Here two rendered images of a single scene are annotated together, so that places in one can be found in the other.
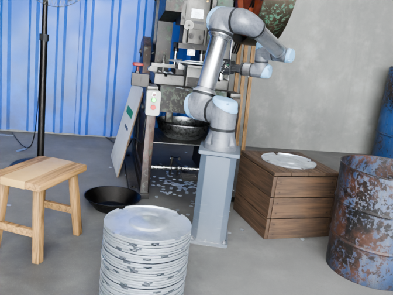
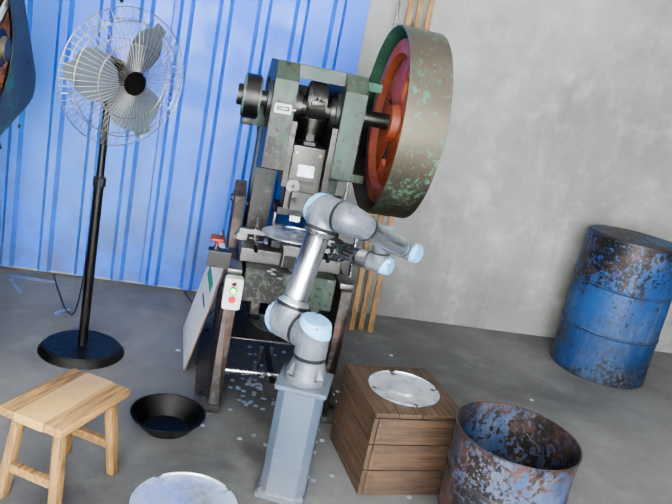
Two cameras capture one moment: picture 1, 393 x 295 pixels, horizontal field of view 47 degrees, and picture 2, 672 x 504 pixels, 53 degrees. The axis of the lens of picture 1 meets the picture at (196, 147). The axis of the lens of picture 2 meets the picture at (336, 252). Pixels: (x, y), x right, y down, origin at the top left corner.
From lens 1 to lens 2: 64 cm
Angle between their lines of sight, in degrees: 2
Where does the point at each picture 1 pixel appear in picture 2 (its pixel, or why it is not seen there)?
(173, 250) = not seen: outside the picture
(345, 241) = not seen: outside the picture
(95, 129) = (169, 279)
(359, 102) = (546, 266)
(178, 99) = (268, 285)
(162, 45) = (260, 200)
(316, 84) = (485, 238)
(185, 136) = not seen: hidden behind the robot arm
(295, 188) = (403, 433)
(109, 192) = (165, 403)
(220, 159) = (301, 398)
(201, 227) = (272, 479)
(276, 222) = (375, 475)
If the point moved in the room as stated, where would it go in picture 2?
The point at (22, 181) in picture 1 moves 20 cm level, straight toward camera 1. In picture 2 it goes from (40, 423) to (33, 462)
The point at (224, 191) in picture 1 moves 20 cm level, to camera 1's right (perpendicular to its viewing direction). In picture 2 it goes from (305, 437) to (361, 449)
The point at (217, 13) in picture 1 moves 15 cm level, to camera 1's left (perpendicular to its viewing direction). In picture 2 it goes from (317, 205) to (275, 197)
